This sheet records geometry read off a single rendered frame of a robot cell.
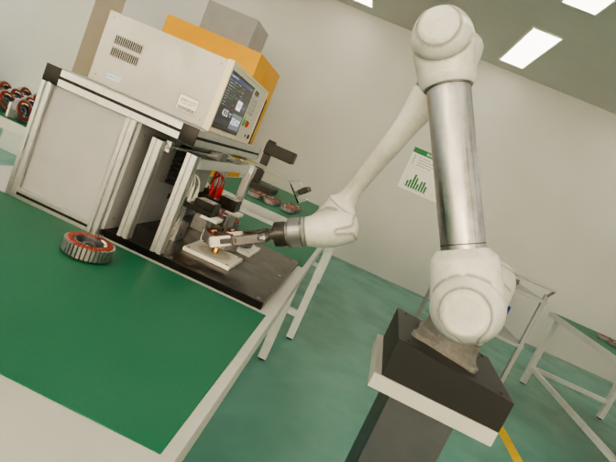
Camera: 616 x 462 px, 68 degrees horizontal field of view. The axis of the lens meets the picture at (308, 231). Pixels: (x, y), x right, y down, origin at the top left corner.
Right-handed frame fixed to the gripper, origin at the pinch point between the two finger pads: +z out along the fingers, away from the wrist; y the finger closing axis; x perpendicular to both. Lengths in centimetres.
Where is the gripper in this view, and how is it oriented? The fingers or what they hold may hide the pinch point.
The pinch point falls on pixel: (222, 239)
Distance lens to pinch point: 142.1
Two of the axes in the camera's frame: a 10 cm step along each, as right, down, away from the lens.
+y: 1.2, -1.0, 9.9
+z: -9.9, 0.9, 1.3
